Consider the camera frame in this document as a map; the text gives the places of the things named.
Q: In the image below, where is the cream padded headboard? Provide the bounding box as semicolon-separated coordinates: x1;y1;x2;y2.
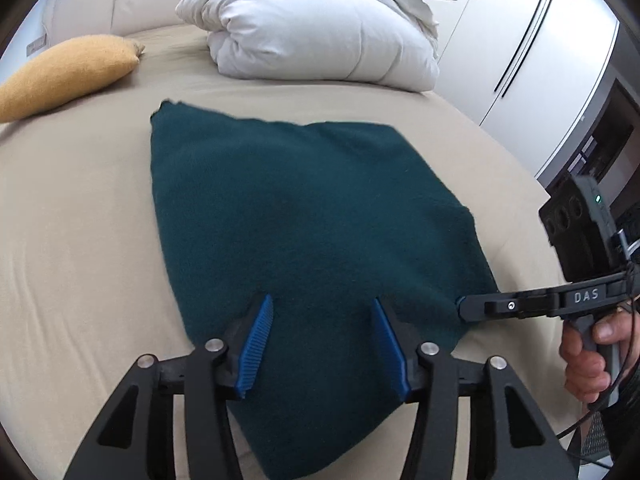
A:
12;0;182;60

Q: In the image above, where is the white wardrobe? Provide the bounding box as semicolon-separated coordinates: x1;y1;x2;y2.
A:
427;0;618;177

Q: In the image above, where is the white folded duvet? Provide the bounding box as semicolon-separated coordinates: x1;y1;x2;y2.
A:
176;0;439;92

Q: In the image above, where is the dark green knit garment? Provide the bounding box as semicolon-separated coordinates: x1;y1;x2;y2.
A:
151;102;497;479

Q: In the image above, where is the beige bed sheet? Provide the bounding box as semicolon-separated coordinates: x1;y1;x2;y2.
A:
1;25;562;479

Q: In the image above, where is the mustard yellow pillow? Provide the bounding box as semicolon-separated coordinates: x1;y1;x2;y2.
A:
1;35;144;124

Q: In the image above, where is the person right hand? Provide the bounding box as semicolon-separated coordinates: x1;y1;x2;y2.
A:
559;308;639;404

